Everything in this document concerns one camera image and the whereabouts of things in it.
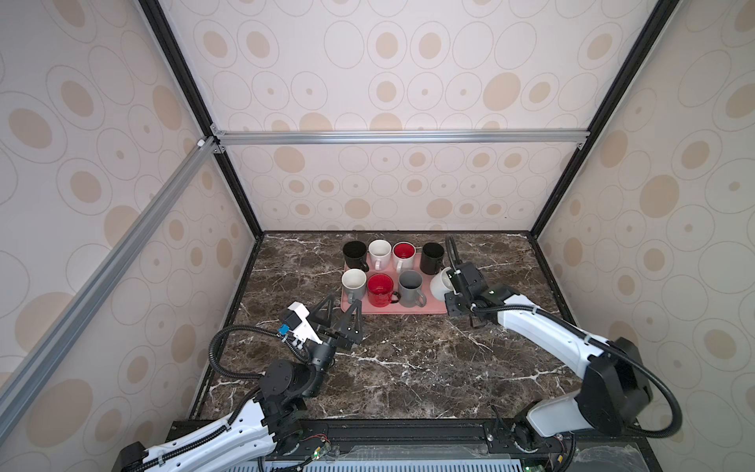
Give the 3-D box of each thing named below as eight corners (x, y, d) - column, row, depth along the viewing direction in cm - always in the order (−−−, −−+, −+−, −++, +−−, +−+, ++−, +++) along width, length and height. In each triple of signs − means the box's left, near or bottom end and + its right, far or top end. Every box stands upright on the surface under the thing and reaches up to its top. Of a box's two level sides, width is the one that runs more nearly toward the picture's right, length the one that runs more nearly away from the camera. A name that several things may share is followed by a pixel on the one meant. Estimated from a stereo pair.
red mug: (367, 307, 100) (366, 293, 93) (368, 287, 105) (367, 272, 98) (399, 307, 100) (400, 293, 93) (398, 287, 105) (399, 272, 98)
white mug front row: (393, 278, 108) (394, 263, 102) (392, 256, 115) (393, 241, 109) (415, 278, 108) (417, 263, 102) (413, 256, 115) (415, 241, 109)
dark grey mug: (399, 310, 99) (400, 293, 91) (398, 276, 108) (399, 258, 100) (422, 310, 99) (425, 293, 91) (419, 276, 108) (422, 258, 100)
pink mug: (369, 280, 108) (368, 261, 99) (370, 259, 114) (369, 239, 106) (391, 280, 108) (392, 261, 99) (390, 259, 114) (391, 239, 106)
